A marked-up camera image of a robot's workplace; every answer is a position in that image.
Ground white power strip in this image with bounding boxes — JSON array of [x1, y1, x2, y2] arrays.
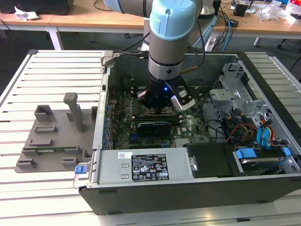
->
[[204, 37, 217, 52]]

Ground black cable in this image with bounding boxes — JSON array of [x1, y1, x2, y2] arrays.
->
[[204, 119, 227, 144]]

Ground RAM slot white clips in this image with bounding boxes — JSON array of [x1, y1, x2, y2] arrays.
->
[[134, 115, 183, 120], [134, 120, 183, 124]]

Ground black chair base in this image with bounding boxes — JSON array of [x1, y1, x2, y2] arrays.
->
[[277, 37, 292, 49]]

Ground crumpled white paper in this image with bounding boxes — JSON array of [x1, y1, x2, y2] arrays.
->
[[14, 6, 40, 21]]

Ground pale blue teach pendant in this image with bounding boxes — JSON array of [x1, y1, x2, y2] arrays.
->
[[196, 16, 219, 49]]

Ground grey parts rack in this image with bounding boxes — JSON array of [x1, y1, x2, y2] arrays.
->
[[14, 92, 99, 174]]

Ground blue round cable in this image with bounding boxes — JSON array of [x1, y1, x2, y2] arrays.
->
[[221, 14, 237, 52]]

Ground green motherboard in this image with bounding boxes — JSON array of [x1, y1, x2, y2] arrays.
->
[[107, 86, 214, 150]]

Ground green RAM stick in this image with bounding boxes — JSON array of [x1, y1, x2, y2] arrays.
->
[[36, 146, 78, 153]]

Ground black computer box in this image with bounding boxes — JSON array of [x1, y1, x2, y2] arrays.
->
[[0, 0, 74, 14]]

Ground black plastic shroud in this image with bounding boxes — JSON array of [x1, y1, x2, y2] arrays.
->
[[186, 143, 236, 179]]

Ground clear plastic bags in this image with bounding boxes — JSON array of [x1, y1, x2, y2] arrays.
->
[[257, 1, 287, 21]]

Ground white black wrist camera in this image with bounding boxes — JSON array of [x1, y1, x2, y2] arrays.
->
[[164, 81, 196, 112]]

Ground black open PC case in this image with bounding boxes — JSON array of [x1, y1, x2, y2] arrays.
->
[[72, 50, 301, 216]]

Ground grey plastic case latch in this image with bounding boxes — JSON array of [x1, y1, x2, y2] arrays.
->
[[100, 50, 116, 71]]

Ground red data cable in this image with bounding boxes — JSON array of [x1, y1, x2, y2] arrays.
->
[[269, 124, 279, 147]]

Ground wooden desk white legs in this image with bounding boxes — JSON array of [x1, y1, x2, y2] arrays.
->
[[0, 10, 62, 50], [50, 0, 301, 48]]

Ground metal socket cover frame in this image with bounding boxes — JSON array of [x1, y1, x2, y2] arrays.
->
[[147, 107, 176, 116]]

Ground black graphics card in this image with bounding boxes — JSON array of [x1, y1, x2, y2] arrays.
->
[[135, 121, 172, 137]]

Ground CPU socket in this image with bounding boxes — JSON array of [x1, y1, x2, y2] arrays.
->
[[145, 106, 176, 116]]

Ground black rating label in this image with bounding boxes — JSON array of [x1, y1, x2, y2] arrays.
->
[[130, 153, 170, 182]]

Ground blue flat data cable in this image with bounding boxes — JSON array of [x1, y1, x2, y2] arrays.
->
[[255, 127, 265, 149], [262, 119, 274, 152]]

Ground white cardboard box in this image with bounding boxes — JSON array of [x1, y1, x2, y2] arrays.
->
[[285, 0, 301, 24]]

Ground silver power supply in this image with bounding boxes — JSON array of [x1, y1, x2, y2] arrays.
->
[[87, 148, 197, 189]]

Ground grey metal drive cage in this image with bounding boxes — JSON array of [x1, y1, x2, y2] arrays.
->
[[208, 56, 275, 148]]

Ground multicolour power wire bundle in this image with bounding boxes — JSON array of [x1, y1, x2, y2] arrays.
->
[[226, 122, 258, 143]]

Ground hard disk blue carrier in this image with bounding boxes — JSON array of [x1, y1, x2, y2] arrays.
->
[[234, 147, 291, 177]]

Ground small black box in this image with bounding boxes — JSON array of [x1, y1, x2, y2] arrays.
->
[[233, 2, 249, 17]]

